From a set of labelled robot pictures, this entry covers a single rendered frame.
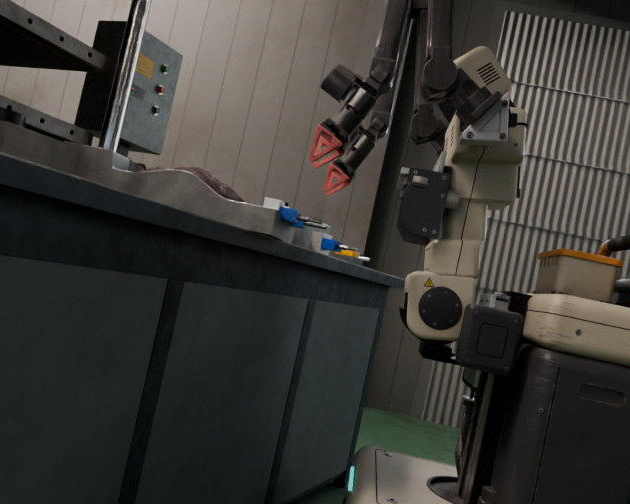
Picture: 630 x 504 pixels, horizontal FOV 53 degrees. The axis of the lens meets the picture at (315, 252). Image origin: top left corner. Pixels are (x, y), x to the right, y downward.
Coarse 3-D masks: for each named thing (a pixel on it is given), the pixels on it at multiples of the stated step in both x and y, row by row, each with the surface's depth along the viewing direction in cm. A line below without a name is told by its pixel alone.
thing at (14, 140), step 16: (0, 128) 100; (16, 128) 101; (0, 144) 100; (16, 144) 102; (32, 144) 104; (48, 144) 107; (64, 144) 110; (32, 160) 105; (48, 160) 108; (64, 160) 111
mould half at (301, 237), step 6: (306, 228) 172; (312, 228) 175; (318, 228) 178; (294, 234) 166; (300, 234) 169; (306, 234) 172; (294, 240) 166; (300, 240) 170; (306, 240) 173; (306, 246) 173
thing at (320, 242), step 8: (312, 232) 170; (312, 240) 169; (320, 240) 168; (328, 240) 167; (312, 248) 169; (320, 248) 168; (328, 248) 167; (336, 248) 167; (344, 248) 166; (352, 248) 165
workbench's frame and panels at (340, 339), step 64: (0, 192) 84; (64, 192) 87; (0, 256) 85; (64, 256) 95; (128, 256) 108; (192, 256) 124; (256, 256) 146; (320, 256) 166; (0, 320) 87; (64, 320) 98; (128, 320) 111; (192, 320) 128; (256, 320) 152; (320, 320) 186; (0, 384) 89; (64, 384) 100; (128, 384) 114; (192, 384) 132; (256, 384) 158; (320, 384) 195; (0, 448) 91; (64, 448) 102; (128, 448) 117; (192, 448) 137; (256, 448) 164; (320, 448) 205
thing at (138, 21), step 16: (144, 0) 205; (128, 16) 206; (144, 16) 206; (128, 32) 204; (128, 48) 204; (128, 64) 204; (128, 80) 205; (112, 96) 203; (128, 96) 206; (112, 112) 203; (112, 128) 203; (112, 144) 203
